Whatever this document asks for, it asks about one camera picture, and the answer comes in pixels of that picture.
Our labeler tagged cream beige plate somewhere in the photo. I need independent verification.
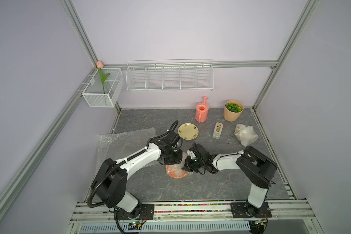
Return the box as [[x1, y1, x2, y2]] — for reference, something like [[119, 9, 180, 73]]
[[178, 123, 199, 140]]

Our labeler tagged orange plate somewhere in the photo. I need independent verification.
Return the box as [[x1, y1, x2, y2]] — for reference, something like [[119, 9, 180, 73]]
[[165, 164, 189, 179]]

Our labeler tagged bubble wrap sheet pile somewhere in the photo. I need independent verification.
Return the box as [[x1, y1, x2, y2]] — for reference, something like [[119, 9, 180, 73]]
[[95, 128, 156, 173]]

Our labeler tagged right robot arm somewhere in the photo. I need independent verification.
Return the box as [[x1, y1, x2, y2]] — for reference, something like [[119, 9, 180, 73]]
[[182, 143, 278, 217]]

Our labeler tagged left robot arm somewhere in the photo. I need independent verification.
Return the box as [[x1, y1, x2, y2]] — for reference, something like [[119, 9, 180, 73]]
[[87, 130, 182, 216]]

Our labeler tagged pink watering can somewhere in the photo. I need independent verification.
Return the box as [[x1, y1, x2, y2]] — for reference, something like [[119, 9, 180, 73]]
[[195, 97, 209, 123]]

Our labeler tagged potted green plant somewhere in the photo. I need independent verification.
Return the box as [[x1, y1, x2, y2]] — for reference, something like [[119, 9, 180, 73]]
[[223, 100, 244, 122]]

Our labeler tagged pink artificial tulip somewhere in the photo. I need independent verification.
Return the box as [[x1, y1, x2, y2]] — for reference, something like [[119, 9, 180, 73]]
[[96, 61, 110, 94]]

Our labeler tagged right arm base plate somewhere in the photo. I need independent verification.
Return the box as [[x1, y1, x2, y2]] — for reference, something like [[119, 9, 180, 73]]
[[231, 201, 272, 218]]

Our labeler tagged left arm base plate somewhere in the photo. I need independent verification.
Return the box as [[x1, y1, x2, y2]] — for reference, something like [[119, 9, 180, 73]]
[[115, 203, 155, 220]]

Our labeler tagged long white wire basket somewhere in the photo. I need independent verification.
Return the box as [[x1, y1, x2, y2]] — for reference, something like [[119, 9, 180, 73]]
[[126, 59, 215, 91]]

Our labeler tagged small white wire basket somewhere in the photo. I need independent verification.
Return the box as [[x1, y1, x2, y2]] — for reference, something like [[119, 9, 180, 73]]
[[82, 68, 124, 108]]

